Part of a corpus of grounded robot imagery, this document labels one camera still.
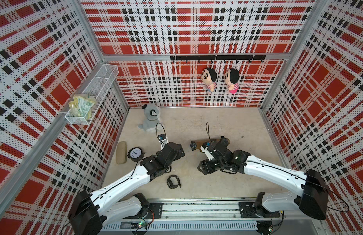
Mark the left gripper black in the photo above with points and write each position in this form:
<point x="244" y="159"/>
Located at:
<point x="181" y="152"/>

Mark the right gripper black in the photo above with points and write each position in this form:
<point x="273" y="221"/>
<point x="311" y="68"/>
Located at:
<point x="206" y="167"/>

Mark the chunky black watch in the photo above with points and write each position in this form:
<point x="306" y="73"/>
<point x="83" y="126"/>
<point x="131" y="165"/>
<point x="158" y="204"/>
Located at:
<point x="224" y="141"/>
<point x="173" y="182"/>

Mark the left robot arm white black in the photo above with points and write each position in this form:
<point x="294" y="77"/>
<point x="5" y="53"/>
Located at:
<point x="90" y="212"/>

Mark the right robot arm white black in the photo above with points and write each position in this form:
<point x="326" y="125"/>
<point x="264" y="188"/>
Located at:
<point x="305" y="191"/>

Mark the wooden watch stand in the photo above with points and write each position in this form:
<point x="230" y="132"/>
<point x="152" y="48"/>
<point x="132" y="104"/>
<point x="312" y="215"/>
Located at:
<point x="200" y="142"/>

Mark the grey white plush dog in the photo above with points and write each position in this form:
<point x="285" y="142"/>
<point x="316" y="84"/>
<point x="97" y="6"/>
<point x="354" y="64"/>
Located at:
<point x="152" y="121"/>

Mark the black round alarm clock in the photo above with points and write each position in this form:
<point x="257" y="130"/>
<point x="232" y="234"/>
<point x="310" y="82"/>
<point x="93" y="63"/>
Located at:
<point x="135" y="154"/>

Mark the beige glasses case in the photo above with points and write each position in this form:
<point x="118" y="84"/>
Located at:
<point x="121" y="153"/>

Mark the hanging doll striped shirt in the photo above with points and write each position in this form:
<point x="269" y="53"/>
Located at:
<point x="209" y="78"/>

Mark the hanging doll pink shirt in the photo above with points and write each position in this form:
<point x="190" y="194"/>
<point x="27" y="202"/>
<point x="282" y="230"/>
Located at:
<point x="231" y="79"/>

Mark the yellow green snack packets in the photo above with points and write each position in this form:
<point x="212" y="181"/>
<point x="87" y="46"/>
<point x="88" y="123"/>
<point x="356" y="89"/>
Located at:
<point x="81" y="106"/>

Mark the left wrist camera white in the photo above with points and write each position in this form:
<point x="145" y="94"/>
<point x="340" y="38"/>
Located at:
<point x="162" y="138"/>

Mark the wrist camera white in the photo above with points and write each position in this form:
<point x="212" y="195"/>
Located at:
<point x="204" y="149"/>
<point x="162" y="138"/>

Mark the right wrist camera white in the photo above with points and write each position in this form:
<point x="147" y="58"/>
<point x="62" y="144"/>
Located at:
<point x="204" y="149"/>

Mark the aluminium mounting rail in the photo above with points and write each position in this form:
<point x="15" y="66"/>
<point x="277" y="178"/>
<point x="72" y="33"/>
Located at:
<point x="189" y="209"/>

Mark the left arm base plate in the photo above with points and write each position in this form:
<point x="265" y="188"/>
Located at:
<point x="153" y="210"/>

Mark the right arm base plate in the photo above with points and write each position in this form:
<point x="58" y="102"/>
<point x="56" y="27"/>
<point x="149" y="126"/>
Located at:
<point x="249" y="210"/>

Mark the white wire basket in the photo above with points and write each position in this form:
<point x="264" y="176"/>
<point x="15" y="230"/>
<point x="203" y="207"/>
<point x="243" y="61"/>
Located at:
<point x="97" y="85"/>

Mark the black hook rail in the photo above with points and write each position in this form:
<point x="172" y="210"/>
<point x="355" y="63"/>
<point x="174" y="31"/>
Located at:
<point x="249" y="57"/>

